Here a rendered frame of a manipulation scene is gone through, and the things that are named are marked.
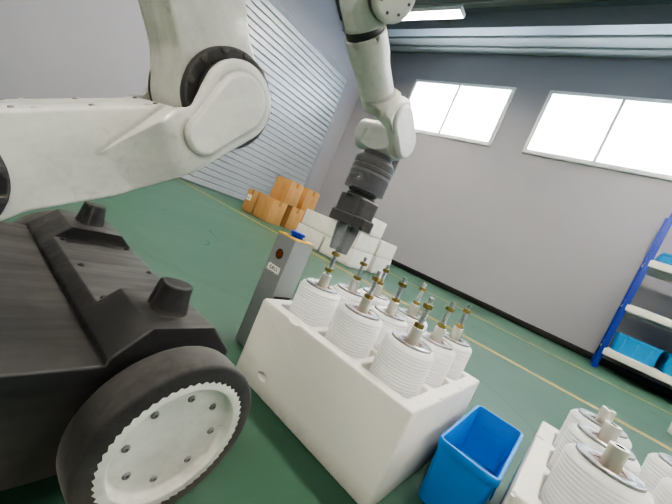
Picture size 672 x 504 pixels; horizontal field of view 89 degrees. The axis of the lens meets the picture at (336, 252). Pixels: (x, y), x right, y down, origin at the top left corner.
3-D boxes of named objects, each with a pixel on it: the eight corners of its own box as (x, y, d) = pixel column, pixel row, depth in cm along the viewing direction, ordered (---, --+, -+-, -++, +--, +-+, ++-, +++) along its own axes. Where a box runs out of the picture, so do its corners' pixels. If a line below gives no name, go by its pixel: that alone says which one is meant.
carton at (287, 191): (296, 207, 454) (304, 186, 451) (283, 202, 435) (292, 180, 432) (281, 201, 471) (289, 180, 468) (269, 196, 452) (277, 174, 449)
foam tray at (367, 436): (365, 513, 53) (413, 413, 52) (233, 369, 77) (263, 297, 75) (448, 445, 84) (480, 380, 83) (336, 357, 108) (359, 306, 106)
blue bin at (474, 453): (467, 546, 56) (500, 483, 55) (410, 493, 62) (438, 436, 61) (501, 478, 80) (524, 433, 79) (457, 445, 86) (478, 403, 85)
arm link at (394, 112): (401, 166, 71) (391, 104, 61) (367, 157, 76) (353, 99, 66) (419, 147, 73) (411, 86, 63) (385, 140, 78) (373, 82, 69)
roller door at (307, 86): (137, 163, 475) (218, -62, 445) (134, 161, 482) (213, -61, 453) (294, 219, 730) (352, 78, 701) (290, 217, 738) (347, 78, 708)
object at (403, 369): (405, 447, 63) (447, 359, 61) (368, 451, 57) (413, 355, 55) (372, 411, 70) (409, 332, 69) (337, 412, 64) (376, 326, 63)
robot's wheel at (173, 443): (35, 571, 32) (107, 379, 30) (26, 525, 34) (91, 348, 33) (220, 487, 47) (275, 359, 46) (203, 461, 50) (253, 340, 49)
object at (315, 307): (276, 343, 83) (305, 274, 81) (313, 359, 83) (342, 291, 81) (266, 358, 73) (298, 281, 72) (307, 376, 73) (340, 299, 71)
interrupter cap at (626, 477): (650, 505, 38) (653, 500, 38) (573, 456, 43) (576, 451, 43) (641, 480, 44) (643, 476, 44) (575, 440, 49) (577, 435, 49)
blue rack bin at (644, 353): (608, 346, 421) (616, 331, 419) (646, 363, 399) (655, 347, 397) (610, 349, 381) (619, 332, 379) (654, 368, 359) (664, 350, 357)
